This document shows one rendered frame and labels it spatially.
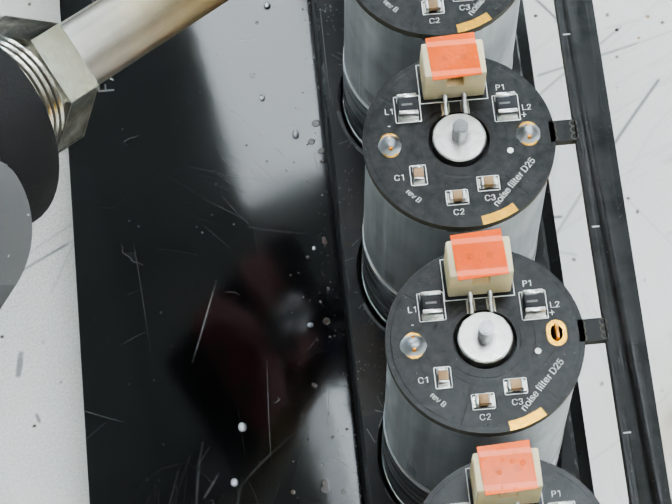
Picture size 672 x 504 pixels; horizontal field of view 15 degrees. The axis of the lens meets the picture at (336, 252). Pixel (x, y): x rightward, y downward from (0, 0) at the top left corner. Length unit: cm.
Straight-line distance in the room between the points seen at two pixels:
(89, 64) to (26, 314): 12
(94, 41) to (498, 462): 7
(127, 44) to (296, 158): 11
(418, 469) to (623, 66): 10
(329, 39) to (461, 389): 8
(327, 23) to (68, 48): 12
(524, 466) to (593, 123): 5
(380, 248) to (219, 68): 6
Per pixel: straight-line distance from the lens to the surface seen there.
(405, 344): 32
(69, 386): 39
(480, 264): 32
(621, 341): 32
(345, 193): 37
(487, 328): 32
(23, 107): 26
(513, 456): 31
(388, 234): 34
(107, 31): 28
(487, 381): 32
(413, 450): 33
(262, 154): 39
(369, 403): 36
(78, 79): 27
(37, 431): 38
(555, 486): 31
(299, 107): 39
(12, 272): 16
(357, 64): 36
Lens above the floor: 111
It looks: 66 degrees down
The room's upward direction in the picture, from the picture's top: straight up
